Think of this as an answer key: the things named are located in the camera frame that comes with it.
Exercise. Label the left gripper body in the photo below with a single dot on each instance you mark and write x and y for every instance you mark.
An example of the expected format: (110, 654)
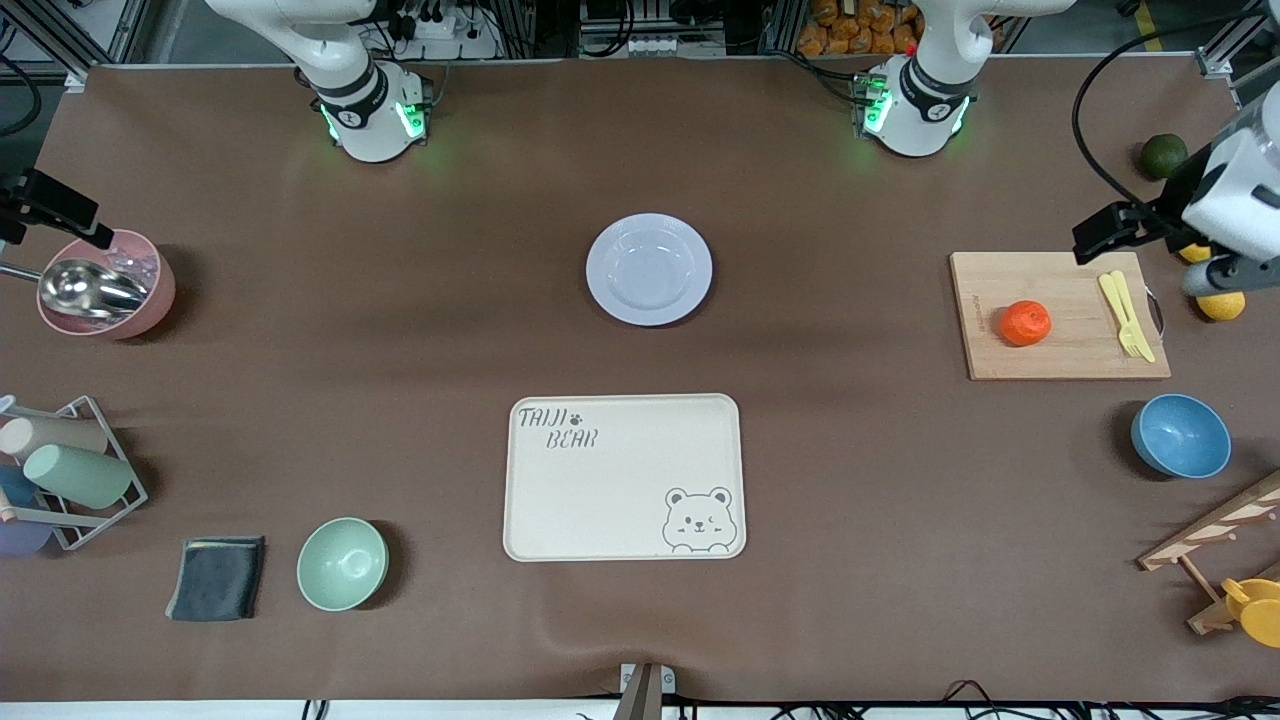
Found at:
(1172, 199)

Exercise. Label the wooden dish rack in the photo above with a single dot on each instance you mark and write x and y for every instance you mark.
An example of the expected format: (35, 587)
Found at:
(1200, 535)

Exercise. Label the purple cup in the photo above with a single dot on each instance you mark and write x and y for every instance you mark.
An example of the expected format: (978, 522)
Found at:
(20, 538)

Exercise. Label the metal table clamp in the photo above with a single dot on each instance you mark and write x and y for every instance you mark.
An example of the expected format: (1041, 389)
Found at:
(645, 695)

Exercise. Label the dark grey folded cloth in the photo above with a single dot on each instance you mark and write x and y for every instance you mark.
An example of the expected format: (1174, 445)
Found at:
(215, 580)

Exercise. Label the yellow plastic fork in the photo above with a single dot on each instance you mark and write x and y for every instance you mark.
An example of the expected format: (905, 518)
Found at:
(1130, 343)

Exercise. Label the brown table cover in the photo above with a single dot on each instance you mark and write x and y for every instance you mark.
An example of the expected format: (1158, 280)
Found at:
(850, 500)

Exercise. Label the yellow cup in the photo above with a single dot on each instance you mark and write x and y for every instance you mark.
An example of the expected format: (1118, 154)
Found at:
(1262, 610)

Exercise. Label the metal scoop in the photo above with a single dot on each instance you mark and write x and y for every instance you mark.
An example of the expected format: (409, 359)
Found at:
(85, 290)

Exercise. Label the mint green bowl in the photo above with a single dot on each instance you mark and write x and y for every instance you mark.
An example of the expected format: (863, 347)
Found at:
(342, 565)

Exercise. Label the beige cup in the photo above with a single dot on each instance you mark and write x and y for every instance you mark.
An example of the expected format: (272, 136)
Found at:
(50, 435)

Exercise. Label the cream tray with bear print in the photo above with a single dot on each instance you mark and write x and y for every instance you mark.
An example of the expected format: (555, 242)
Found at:
(620, 480)

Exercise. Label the mint green cup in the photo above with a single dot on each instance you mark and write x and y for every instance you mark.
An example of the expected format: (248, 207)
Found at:
(80, 475)

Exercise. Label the white power strip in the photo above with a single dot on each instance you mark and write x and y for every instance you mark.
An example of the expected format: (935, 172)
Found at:
(660, 45)
(450, 45)

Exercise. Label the yellow lemon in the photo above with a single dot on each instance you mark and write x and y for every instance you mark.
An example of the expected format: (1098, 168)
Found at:
(1222, 306)
(1195, 253)

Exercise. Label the pile of orange fruit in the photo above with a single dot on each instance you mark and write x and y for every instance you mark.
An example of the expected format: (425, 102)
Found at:
(850, 35)

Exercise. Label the blue cup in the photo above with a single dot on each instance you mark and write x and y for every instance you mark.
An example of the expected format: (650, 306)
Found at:
(15, 487)

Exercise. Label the pink bowl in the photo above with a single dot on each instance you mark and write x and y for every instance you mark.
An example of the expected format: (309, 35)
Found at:
(150, 300)

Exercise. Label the dark green lime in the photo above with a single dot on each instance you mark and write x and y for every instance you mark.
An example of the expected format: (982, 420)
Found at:
(1163, 157)

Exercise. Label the wooden cutting board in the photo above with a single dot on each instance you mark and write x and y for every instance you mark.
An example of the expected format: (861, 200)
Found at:
(1060, 330)

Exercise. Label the pale lavender round plate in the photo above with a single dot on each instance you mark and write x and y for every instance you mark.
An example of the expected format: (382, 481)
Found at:
(650, 270)

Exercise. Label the yellow plastic knife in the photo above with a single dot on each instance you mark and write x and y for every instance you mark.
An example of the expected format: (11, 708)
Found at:
(1148, 350)

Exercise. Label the blue bowl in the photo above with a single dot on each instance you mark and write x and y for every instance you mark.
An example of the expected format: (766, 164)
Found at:
(1185, 435)

